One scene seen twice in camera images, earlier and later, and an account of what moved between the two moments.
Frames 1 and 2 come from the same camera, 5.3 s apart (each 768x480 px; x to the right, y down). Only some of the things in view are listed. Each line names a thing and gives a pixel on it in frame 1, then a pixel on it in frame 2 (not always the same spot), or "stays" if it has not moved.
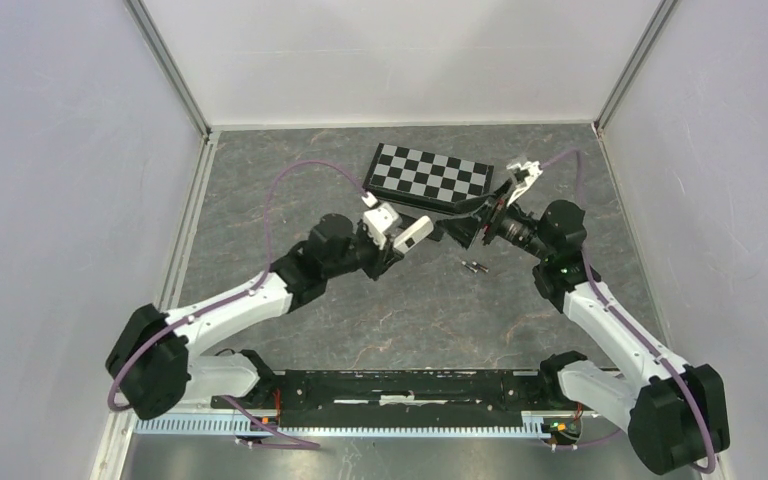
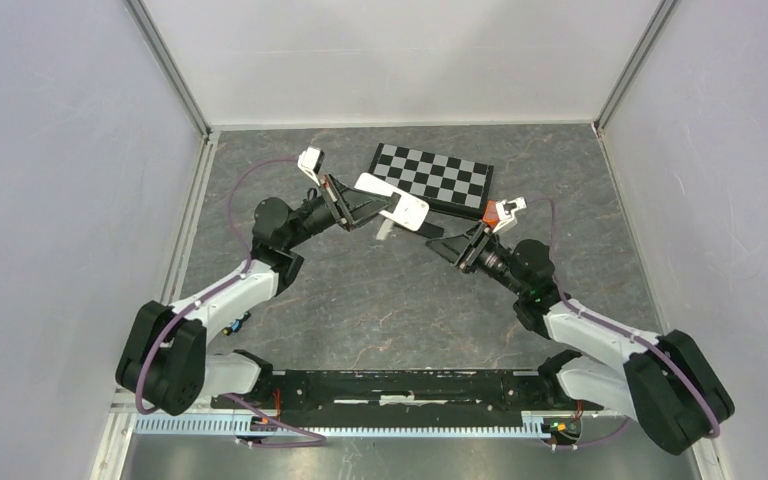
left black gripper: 382,260 → 355,207
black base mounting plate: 404,398 stays
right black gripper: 464,229 → 462,250
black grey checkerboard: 426,178 stays
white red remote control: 419,229 → 403,209
